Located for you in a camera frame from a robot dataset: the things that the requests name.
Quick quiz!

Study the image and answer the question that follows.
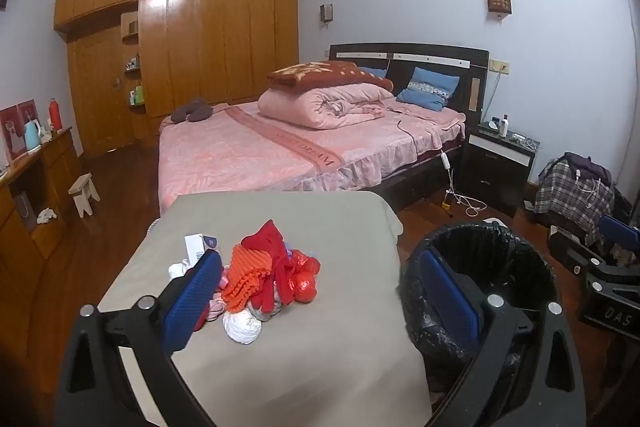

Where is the small wooden stool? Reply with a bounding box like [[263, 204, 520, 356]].
[[68, 173, 100, 218]]

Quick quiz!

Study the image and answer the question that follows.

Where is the red framed photo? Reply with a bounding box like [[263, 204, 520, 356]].
[[0, 99, 38, 162]]

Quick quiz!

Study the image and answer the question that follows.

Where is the wooden sideboard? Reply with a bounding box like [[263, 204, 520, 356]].
[[0, 127, 83, 268]]

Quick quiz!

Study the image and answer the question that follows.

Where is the dark purple cloth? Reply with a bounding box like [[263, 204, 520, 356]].
[[565, 152, 612, 185]]

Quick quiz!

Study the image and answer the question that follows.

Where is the blue patterned pillow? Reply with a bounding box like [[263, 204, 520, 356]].
[[396, 67, 461, 112]]

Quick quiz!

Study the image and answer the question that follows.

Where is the wooden wardrobe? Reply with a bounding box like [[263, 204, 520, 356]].
[[53, 0, 299, 158]]

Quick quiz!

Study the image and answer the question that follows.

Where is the pink knit sock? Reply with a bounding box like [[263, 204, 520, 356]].
[[207, 267, 232, 323]]

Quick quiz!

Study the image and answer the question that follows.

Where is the orange knitted cloth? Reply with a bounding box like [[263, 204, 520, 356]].
[[220, 244, 273, 313]]

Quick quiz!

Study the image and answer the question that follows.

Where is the bed with dark headboard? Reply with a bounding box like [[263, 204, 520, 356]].
[[158, 43, 490, 215]]

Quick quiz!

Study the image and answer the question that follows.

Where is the black-lined trash bin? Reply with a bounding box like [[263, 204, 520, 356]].
[[400, 221, 558, 413]]

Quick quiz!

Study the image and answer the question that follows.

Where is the brown neck pillow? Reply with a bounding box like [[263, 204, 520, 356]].
[[171, 97, 213, 124]]

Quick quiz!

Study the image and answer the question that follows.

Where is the pink folded duvet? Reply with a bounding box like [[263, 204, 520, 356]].
[[257, 83, 396, 130]]

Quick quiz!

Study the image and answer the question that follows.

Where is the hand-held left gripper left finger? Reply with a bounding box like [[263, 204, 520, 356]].
[[55, 249, 223, 427]]

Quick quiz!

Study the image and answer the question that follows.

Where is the grey paper bag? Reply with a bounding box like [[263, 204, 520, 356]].
[[14, 192, 37, 233]]

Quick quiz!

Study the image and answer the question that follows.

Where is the red plastic bag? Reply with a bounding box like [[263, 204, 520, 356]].
[[285, 249, 322, 305]]

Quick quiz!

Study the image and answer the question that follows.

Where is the white floor cable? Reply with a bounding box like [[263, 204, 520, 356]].
[[442, 189, 488, 218]]

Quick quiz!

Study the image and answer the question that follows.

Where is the brown folded blanket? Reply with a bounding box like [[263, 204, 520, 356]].
[[265, 61, 396, 95]]

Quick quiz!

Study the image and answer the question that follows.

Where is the light blue kettle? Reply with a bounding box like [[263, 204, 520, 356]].
[[21, 118, 43, 152]]

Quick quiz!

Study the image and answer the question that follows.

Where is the white cardboard box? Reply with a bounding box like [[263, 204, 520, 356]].
[[184, 233, 219, 268]]

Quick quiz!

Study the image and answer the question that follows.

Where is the white sock ball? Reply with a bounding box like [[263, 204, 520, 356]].
[[222, 307, 263, 345]]

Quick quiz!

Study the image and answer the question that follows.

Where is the crumpled white tissue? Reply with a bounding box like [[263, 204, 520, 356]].
[[168, 259, 193, 283]]

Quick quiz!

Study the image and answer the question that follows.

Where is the black white nightstand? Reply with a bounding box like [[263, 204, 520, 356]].
[[459, 122, 541, 218]]

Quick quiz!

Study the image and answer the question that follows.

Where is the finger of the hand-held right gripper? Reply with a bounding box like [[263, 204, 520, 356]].
[[587, 257, 640, 282], [598, 214, 640, 254]]

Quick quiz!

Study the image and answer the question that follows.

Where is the plaid bag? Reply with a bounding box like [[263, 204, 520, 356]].
[[534, 152, 616, 248]]

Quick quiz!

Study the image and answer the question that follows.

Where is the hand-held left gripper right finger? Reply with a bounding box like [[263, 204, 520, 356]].
[[419, 248, 587, 427]]

